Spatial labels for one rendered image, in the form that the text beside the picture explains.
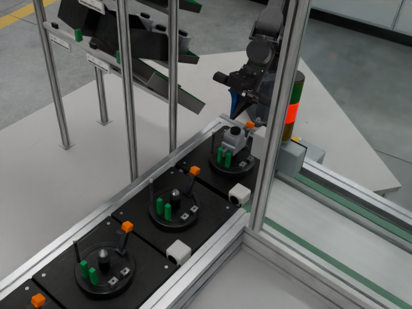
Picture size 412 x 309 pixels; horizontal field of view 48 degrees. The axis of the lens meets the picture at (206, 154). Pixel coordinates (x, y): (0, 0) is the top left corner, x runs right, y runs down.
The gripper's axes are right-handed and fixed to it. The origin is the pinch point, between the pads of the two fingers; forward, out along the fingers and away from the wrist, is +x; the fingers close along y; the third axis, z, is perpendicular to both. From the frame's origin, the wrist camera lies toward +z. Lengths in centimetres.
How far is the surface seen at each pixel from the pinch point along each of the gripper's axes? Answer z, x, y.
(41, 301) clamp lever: 46, 49, 1
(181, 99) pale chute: -7.4, 5.7, -21.5
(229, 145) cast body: -5.5, 10.8, 0.4
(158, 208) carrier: 13.7, 30.8, -1.3
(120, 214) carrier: 15.3, 37.6, -10.0
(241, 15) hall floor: -269, -60, -161
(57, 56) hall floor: -144, 37, -223
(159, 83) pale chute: 4.5, 3.6, -22.9
